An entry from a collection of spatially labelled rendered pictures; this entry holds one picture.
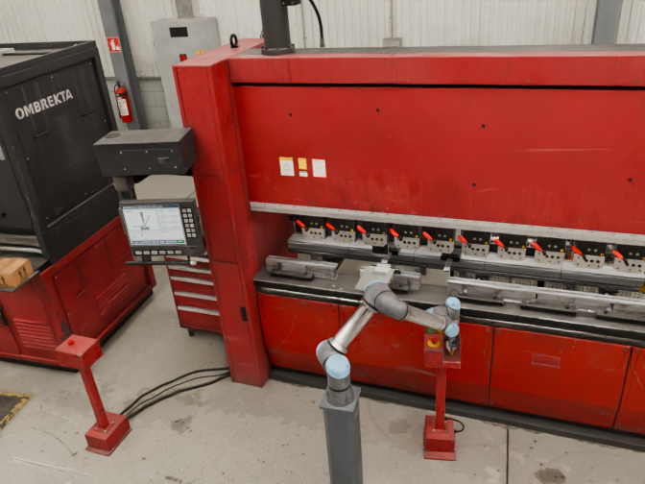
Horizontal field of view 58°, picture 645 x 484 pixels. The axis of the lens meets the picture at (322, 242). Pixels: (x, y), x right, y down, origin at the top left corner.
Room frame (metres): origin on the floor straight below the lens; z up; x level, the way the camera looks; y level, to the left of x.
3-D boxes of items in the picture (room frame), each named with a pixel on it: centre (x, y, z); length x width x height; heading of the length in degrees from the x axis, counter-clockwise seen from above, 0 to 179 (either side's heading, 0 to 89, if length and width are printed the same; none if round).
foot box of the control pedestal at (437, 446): (2.58, -0.63, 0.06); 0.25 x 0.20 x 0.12; 169
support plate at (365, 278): (3.00, -0.30, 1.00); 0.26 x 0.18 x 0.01; 158
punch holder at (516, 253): (2.84, -1.07, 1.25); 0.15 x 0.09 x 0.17; 68
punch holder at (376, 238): (3.14, -0.33, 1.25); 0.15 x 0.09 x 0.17; 68
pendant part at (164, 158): (3.21, 0.97, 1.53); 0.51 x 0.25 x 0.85; 82
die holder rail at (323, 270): (3.34, 0.15, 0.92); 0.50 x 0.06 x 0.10; 68
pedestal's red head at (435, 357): (2.61, -0.63, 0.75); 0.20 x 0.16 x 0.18; 79
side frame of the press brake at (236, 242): (3.67, 0.48, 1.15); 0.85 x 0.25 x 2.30; 158
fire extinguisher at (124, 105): (8.07, 2.60, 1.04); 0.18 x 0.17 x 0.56; 71
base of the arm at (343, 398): (2.25, -0.03, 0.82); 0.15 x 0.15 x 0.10
